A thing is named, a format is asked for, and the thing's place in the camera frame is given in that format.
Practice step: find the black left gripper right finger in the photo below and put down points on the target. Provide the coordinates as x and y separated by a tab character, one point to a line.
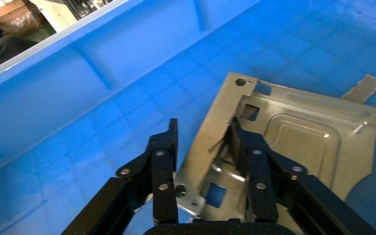
261	181

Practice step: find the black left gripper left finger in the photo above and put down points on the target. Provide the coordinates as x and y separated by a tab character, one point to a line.
163	175

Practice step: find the stamped sheet metal part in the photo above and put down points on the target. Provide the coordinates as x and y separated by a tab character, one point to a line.
304	139

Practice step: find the blue plastic bin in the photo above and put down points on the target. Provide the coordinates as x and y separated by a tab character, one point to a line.
77	97

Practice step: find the person in dark top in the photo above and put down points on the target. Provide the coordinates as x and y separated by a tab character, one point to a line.
6	48

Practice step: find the brown cardboard box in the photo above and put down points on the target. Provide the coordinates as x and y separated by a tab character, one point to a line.
16	18

